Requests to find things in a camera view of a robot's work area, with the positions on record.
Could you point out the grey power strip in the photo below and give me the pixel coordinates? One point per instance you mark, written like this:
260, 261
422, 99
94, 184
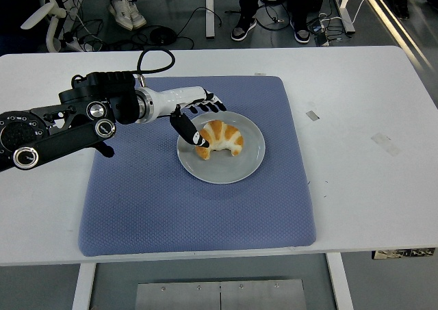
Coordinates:
321, 36

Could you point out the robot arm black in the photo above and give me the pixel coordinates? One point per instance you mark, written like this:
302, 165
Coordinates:
68, 139

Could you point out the white desk leg narrow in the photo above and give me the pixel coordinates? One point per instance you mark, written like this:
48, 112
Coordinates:
209, 12

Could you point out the white desk leg wide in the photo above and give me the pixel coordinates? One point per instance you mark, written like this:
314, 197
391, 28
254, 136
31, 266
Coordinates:
346, 12

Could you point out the grey metal plate with screws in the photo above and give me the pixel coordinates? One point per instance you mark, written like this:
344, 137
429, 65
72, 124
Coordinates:
219, 296

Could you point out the grey tape piece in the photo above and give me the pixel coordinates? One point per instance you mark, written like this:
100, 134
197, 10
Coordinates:
312, 115

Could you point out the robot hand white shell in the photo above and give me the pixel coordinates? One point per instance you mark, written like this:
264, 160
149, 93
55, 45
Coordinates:
171, 99

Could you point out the person with black-white sneakers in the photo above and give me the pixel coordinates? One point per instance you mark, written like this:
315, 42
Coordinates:
243, 24

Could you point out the white table leg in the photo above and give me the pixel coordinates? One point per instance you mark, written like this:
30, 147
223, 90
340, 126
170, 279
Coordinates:
83, 286
340, 282

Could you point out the clear tape piece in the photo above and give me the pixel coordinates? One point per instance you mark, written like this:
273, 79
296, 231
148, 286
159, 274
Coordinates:
385, 144

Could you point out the grey round plate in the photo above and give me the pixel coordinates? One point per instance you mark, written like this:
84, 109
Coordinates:
222, 169

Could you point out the croissant bread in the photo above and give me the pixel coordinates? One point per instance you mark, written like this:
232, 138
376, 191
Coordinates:
224, 135

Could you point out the white office chair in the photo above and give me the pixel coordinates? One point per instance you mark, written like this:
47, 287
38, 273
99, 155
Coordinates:
51, 15

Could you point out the person with dark shoe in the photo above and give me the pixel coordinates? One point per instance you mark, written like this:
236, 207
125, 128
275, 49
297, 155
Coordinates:
402, 5

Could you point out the blue quilted mat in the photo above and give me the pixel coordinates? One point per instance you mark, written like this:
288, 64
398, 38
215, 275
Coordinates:
191, 214

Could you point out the person with white shoes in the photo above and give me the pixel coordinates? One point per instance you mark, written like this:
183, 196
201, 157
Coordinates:
125, 9

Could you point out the white power strip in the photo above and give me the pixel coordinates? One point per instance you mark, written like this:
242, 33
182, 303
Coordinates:
75, 44

